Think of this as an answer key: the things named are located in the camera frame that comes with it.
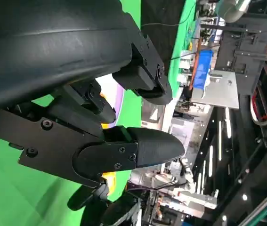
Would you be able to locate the red cable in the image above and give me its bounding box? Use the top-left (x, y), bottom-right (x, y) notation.
top-left (250, 30), bottom-right (267, 126)

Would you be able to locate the green table cloth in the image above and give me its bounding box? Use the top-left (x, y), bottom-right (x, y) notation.
top-left (0, 0), bottom-right (200, 226)

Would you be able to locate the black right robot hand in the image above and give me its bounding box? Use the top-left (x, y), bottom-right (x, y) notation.
top-left (66, 181), bottom-right (140, 226)

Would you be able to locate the black backdrop curtain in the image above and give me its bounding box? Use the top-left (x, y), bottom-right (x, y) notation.
top-left (139, 0), bottom-right (186, 69)

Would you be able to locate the thin grey hanging cable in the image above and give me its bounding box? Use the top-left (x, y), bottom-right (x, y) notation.
top-left (140, 2), bottom-right (196, 27)

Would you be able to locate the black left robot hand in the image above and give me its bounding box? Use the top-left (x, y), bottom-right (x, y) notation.
top-left (0, 0), bottom-right (186, 189)

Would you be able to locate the blue storage bin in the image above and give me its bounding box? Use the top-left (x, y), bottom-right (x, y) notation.
top-left (193, 49), bottom-right (214, 92)

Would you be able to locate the orange white toy bread roll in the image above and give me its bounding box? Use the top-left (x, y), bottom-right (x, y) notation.
top-left (99, 92), bottom-right (116, 129)
top-left (101, 171), bottom-right (118, 196)

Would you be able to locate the grey metal board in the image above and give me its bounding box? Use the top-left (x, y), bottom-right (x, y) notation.
top-left (191, 70), bottom-right (240, 110)

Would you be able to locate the lilac plate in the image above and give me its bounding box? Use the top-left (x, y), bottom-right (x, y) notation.
top-left (95, 79), bottom-right (125, 129)

